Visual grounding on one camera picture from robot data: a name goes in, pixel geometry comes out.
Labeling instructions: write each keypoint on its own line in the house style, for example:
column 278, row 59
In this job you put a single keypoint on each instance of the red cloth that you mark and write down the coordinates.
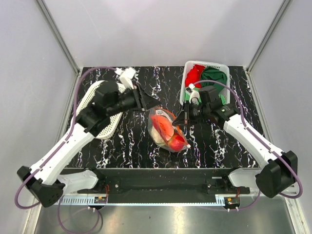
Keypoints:
column 194, row 74

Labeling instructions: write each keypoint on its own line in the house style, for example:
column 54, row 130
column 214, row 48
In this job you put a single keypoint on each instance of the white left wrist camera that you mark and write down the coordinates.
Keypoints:
column 125, row 76

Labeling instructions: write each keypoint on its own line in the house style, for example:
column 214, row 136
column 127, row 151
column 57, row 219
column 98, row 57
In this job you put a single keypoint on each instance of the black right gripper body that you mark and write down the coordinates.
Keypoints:
column 196, row 112

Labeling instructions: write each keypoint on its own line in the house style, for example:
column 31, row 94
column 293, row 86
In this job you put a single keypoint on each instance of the light green cloth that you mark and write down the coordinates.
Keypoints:
column 187, row 96

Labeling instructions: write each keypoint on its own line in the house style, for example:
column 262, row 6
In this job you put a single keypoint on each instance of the white slotted cable duct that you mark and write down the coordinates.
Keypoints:
column 84, row 200

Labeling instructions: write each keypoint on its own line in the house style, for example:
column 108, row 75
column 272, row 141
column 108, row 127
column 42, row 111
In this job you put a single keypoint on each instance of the dark green cloth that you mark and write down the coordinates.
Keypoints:
column 210, row 73

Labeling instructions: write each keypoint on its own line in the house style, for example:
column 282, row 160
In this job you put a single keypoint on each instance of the aluminium frame post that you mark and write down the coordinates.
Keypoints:
column 56, row 33
column 269, row 33

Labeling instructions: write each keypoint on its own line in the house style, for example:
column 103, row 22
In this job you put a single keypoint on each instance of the clear zip top bag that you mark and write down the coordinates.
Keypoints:
column 171, row 117

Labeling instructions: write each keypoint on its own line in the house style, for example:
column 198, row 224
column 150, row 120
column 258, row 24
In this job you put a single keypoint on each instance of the fake white cauliflower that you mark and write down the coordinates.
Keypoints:
column 158, row 138

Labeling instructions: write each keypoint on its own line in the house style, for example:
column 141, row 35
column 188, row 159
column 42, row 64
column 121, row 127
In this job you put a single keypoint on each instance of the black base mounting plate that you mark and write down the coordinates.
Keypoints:
column 168, row 186

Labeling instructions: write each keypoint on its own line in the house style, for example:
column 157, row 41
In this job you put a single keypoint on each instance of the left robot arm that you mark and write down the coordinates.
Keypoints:
column 44, row 179

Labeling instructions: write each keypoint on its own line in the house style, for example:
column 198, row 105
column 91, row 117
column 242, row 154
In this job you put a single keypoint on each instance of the right aluminium frame post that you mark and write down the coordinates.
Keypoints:
column 269, row 33

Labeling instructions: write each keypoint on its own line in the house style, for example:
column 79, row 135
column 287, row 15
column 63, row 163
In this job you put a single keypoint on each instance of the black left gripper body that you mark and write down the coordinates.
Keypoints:
column 132, row 100

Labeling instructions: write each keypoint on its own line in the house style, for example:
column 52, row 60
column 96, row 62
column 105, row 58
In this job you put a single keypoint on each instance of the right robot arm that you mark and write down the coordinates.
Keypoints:
column 277, row 169

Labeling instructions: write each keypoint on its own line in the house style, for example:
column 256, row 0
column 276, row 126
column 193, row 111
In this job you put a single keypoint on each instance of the white oval perforated basket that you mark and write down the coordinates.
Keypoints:
column 92, row 112

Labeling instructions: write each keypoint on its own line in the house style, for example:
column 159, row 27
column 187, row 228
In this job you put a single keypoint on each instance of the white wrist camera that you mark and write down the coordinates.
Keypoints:
column 190, row 88
column 125, row 76

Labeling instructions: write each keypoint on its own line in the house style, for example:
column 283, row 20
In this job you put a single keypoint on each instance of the fake watermelon slice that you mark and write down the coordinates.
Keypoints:
column 163, row 126

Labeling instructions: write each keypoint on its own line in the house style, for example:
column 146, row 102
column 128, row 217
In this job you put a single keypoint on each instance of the left aluminium frame post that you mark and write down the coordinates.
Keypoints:
column 56, row 33

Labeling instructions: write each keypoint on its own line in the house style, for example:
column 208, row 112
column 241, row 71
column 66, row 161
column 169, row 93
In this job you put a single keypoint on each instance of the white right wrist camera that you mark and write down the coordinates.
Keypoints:
column 190, row 88

